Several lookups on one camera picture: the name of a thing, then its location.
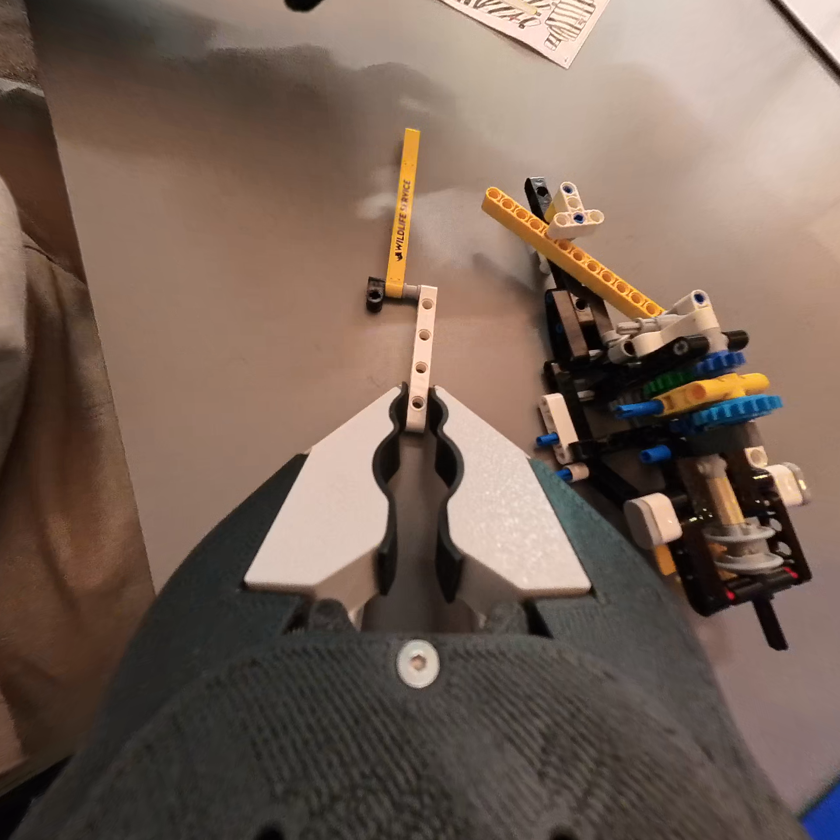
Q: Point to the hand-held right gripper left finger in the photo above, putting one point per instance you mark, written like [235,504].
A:
[321,518]

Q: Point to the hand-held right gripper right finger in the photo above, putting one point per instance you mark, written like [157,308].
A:
[512,525]

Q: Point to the yellow and white lego beam assembly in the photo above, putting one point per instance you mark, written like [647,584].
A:
[401,229]

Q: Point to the large lego technic model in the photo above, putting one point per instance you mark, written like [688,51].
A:
[695,394]

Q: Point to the lego sticker sheet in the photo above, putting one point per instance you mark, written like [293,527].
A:
[558,26]

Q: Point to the person's beige clothing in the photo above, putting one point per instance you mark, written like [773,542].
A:
[59,426]

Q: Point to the blue flat thing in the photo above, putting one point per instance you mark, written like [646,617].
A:
[823,820]

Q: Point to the small black part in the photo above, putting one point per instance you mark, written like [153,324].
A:
[305,4]

